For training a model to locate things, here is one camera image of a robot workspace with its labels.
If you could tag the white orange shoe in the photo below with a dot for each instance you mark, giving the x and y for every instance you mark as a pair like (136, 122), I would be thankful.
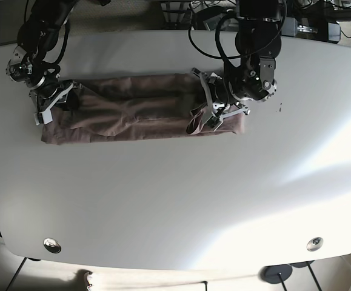
(88, 281)

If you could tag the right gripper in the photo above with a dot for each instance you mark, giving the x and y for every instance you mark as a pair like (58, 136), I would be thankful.
(49, 94)

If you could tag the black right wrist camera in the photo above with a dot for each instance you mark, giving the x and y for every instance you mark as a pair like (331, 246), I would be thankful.
(72, 102)

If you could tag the right black floor stand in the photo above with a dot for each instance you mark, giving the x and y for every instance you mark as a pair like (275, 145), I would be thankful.
(307, 265)

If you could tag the table cable grommet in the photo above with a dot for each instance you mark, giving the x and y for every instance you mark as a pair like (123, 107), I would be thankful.
(315, 244)
(52, 246)

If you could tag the mauve pink T-shirt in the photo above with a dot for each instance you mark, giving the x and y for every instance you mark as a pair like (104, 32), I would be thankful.
(135, 108)

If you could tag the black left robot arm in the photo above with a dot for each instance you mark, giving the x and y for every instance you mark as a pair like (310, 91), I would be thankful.
(248, 76)

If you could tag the black floor stand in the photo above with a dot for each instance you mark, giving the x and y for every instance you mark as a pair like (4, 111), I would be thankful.
(307, 265)
(277, 274)

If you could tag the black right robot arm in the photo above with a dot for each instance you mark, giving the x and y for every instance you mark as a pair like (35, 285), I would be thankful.
(41, 44)

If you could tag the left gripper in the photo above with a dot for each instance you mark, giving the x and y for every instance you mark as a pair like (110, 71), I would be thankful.
(219, 105)

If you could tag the left black floor stand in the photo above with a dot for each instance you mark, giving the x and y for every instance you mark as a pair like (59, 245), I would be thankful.
(277, 274)

